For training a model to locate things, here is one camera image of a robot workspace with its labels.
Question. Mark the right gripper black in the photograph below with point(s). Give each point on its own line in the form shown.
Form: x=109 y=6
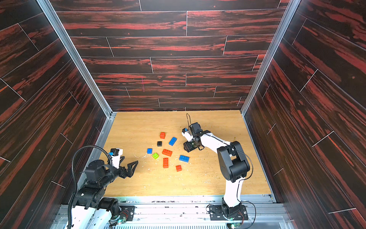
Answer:
x=191 y=143

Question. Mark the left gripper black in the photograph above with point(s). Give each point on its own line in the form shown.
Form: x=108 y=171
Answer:
x=130 y=172

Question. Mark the blue long lego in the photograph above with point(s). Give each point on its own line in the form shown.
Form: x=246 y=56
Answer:
x=172 y=141
x=184 y=158

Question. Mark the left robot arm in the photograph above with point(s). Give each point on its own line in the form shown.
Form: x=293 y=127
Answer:
x=88 y=208

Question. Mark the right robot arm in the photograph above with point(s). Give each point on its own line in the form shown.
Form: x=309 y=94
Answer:
x=233 y=164

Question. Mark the red long lego centre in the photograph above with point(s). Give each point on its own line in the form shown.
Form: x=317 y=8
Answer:
x=167 y=152

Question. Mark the red long lego upright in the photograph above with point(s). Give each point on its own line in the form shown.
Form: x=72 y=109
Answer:
x=165 y=163

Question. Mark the green square lego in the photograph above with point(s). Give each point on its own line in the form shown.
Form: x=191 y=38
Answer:
x=155 y=155

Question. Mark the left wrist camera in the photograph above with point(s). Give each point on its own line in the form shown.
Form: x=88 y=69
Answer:
x=116 y=155

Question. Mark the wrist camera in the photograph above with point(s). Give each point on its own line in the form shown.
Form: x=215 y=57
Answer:
x=186 y=133
x=116 y=155

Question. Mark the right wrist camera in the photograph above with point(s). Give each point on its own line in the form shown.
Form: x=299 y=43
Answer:
x=186 y=133

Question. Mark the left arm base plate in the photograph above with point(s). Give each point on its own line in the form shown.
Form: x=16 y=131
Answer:
x=126 y=213

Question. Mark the aluminium front rail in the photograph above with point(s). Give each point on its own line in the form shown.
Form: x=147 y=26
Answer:
x=189 y=212

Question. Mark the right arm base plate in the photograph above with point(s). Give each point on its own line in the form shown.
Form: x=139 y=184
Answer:
x=219 y=212

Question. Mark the left aluminium corner post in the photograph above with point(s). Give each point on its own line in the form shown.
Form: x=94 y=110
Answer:
x=65 y=39

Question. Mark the aluminium corner post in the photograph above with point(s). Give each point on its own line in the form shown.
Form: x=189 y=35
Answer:
x=65 y=39
x=278 y=36

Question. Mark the right aluminium corner post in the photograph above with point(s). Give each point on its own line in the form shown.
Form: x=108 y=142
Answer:
x=278 y=36

